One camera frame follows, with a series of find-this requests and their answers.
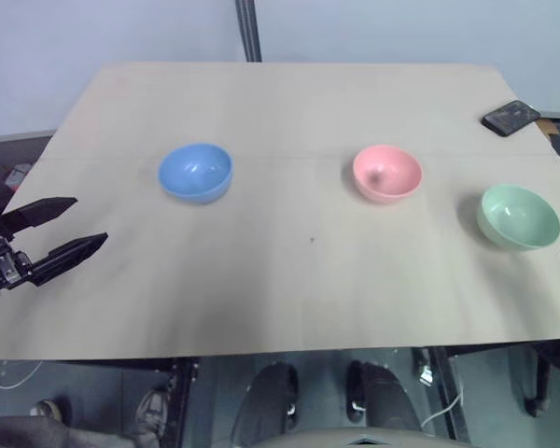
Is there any white floor cable loop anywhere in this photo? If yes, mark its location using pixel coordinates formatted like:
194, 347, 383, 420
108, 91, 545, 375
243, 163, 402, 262
0, 358, 44, 391

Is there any blue bowl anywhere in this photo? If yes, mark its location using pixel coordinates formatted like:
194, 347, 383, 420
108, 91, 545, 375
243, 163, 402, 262
157, 143, 234, 205

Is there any black table leg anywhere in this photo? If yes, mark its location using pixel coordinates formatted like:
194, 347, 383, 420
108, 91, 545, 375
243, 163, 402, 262
161, 357, 203, 448
427, 346, 473, 441

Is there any brown cardboard piece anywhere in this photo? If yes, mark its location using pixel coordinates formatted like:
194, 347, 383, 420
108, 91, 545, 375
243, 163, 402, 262
535, 118, 560, 139

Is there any white cable with plug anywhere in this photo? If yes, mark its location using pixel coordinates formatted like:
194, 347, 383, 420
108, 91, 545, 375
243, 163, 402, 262
421, 390, 464, 428

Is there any beige robot torso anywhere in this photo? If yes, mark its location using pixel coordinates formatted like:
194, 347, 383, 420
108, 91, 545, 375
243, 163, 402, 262
260, 427, 454, 448

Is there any green bowl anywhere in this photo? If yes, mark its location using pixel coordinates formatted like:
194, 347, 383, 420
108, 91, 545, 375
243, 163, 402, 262
476, 184, 560, 252

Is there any red and white box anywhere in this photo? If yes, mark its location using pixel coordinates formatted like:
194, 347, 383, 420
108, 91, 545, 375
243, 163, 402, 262
3, 162, 33, 189

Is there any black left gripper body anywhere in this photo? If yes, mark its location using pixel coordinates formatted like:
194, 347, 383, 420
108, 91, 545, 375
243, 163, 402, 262
0, 194, 33, 291

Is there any grey upright post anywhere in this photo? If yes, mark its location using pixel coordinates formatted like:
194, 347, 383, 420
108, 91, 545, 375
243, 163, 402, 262
234, 0, 263, 63

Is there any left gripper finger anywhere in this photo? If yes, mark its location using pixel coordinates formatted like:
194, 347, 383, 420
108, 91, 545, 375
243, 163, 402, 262
26, 231, 109, 287
0, 197, 79, 240

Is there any black smartphone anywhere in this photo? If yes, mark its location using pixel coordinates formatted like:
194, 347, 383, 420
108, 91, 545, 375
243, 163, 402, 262
481, 99, 541, 138

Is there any grey sneaker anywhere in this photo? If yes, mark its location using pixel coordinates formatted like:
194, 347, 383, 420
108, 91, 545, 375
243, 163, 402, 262
29, 399, 63, 419
133, 388, 170, 442

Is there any pink-red bowl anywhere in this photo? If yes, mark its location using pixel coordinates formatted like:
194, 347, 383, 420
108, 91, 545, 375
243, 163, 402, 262
353, 144, 424, 204

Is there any dark rounded robot foot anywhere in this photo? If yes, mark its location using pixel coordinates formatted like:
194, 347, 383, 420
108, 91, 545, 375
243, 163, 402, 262
344, 358, 422, 431
232, 361, 301, 448

